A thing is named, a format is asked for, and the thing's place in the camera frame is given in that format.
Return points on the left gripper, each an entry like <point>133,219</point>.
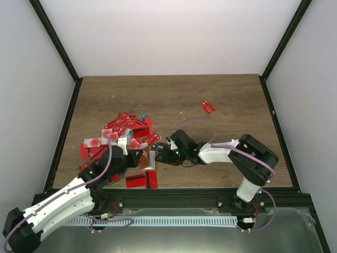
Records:
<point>135,159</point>

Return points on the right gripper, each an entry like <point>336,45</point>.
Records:
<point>167,157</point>

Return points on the brown leather card holder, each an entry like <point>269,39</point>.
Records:
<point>147,161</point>

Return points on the black VIP card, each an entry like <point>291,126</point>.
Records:
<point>158,146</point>

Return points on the red card vertical stripe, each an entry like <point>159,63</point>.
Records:
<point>151,180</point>

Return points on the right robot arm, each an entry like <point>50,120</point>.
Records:
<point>255,161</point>

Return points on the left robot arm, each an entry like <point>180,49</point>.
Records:
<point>25,229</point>

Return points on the red card horizontal stripe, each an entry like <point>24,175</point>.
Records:
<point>135,181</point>

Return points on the white card red circle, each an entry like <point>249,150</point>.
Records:
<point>113,138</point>

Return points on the red VIP card top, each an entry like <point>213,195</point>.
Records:
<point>124,120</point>

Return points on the lone red VIP card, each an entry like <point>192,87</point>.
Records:
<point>207,107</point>

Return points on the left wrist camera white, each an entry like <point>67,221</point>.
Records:
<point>122,142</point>

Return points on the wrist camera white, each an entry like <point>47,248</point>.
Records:
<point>169,140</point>
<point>122,142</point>

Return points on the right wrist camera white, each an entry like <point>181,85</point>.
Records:
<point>169,140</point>

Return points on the black frame front beam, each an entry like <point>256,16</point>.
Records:
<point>196,198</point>

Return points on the light blue slotted rail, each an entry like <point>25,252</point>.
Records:
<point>161,221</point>

